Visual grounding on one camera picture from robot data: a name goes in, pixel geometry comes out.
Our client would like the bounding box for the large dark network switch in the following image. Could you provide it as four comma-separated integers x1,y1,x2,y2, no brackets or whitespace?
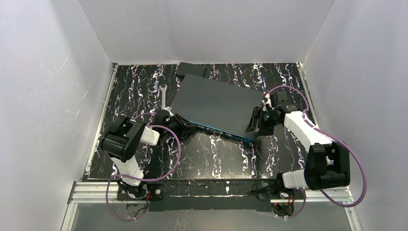
170,74,264,142

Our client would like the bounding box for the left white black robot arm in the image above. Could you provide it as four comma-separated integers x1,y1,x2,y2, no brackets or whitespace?
99,109,198,187

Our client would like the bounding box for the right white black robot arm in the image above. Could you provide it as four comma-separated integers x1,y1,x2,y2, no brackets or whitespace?
246,107,350,192

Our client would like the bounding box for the silver open-end wrench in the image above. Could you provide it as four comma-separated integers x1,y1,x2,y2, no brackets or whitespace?
159,84,167,110

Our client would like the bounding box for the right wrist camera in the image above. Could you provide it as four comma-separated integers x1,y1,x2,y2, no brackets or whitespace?
271,91,299,112

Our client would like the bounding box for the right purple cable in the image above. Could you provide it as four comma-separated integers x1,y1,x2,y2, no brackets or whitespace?
264,85,368,218

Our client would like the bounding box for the small black switch box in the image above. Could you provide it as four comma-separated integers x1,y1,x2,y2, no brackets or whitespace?
175,62,206,77

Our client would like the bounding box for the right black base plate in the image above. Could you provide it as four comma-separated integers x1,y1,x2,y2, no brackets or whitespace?
247,180,294,201

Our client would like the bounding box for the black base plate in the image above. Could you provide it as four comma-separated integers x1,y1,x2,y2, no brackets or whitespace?
247,180,294,201
117,179,164,201

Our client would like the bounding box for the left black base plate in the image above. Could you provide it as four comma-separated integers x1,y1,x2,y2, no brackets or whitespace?
117,179,164,201

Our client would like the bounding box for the aluminium front rail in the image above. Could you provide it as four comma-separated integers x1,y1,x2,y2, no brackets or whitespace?
67,180,355,204

